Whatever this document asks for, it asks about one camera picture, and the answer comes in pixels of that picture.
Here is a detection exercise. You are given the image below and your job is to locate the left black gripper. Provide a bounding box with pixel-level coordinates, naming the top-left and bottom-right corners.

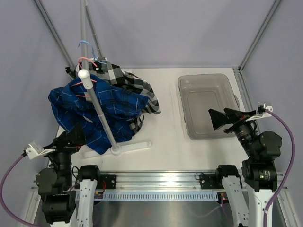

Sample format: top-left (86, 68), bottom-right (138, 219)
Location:
top-left (40, 122), bottom-right (85, 187)

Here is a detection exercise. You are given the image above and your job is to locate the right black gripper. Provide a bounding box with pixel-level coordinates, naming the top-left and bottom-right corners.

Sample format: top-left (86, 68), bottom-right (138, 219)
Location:
top-left (209, 107), bottom-right (258, 158)

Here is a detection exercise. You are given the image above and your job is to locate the blue plaid shirt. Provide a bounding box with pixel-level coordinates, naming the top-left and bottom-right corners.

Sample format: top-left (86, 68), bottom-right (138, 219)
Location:
top-left (48, 75), bottom-right (149, 156)

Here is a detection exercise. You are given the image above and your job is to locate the black white checkered shirt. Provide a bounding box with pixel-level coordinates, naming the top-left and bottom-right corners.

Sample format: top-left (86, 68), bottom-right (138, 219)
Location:
top-left (62, 60), bottom-right (161, 142)

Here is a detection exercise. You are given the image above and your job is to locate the pink wire hanger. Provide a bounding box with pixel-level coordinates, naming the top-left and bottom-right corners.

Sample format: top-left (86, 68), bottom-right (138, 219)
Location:
top-left (72, 57), bottom-right (98, 93)

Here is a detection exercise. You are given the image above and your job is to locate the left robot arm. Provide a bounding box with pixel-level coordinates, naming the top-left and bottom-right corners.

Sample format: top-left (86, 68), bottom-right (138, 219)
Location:
top-left (36, 123), bottom-right (102, 227)

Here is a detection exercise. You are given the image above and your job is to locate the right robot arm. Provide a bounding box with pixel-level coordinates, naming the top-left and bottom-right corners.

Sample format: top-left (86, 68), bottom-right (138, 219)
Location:
top-left (208, 105), bottom-right (282, 227)

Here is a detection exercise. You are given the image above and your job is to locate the clear plastic bin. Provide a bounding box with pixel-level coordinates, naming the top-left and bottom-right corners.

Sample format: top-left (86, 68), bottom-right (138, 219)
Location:
top-left (178, 73), bottom-right (240, 140)

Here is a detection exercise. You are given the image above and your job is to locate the grey clothes rack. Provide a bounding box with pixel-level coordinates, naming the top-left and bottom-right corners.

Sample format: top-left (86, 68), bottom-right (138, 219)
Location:
top-left (80, 0), bottom-right (152, 156)

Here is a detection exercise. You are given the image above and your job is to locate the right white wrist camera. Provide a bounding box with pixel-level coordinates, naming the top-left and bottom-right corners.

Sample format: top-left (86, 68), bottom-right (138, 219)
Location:
top-left (246, 102), bottom-right (273, 122)

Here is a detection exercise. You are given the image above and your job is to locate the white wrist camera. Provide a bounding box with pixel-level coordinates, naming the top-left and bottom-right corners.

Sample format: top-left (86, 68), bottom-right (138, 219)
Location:
top-left (246, 102), bottom-right (273, 122)
top-left (24, 141), bottom-right (55, 160)

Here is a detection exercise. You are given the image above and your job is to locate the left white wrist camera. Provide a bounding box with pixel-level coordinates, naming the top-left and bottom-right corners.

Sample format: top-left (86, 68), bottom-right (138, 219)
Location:
top-left (24, 141), bottom-right (55, 160)

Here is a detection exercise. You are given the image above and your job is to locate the right aluminium frame post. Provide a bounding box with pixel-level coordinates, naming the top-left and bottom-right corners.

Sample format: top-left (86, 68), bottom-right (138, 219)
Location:
top-left (232, 0), bottom-right (283, 111)

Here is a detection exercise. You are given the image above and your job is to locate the aluminium frame post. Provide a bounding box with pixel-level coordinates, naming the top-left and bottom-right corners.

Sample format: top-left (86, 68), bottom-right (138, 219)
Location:
top-left (232, 0), bottom-right (283, 111)
top-left (33, 0), bottom-right (75, 67)

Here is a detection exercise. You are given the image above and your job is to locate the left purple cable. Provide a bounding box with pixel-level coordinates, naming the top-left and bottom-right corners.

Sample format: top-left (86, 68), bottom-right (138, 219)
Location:
top-left (0, 155), bottom-right (34, 225)

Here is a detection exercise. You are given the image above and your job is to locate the purple cable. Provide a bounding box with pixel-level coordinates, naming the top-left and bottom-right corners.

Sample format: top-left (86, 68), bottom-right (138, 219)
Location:
top-left (264, 110), bottom-right (295, 227)
top-left (0, 155), bottom-right (34, 225)

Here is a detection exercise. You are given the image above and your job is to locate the aluminium mounting rail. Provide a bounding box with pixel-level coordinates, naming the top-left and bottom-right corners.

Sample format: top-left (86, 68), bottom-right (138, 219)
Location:
top-left (30, 170), bottom-right (288, 191)

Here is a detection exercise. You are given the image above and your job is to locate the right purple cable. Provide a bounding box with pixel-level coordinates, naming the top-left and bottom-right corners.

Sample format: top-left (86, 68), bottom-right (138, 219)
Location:
top-left (264, 110), bottom-right (295, 227)

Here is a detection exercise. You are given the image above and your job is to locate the blue wire hanger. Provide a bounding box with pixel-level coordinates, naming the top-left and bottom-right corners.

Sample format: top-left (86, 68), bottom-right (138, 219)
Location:
top-left (78, 40), bottom-right (111, 80)

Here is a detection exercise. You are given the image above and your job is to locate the left aluminium frame post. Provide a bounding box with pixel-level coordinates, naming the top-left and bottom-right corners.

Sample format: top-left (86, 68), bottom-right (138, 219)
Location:
top-left (33, 0), bottom-right (75, 67)

